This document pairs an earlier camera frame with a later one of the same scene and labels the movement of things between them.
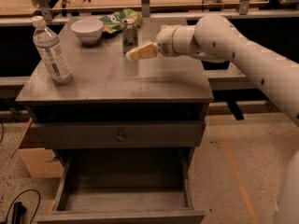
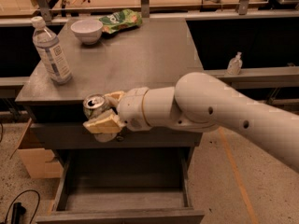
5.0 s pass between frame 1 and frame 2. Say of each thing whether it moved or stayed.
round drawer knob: stayed
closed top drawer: stayed
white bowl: stayed
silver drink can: moved
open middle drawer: stayed
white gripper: moved
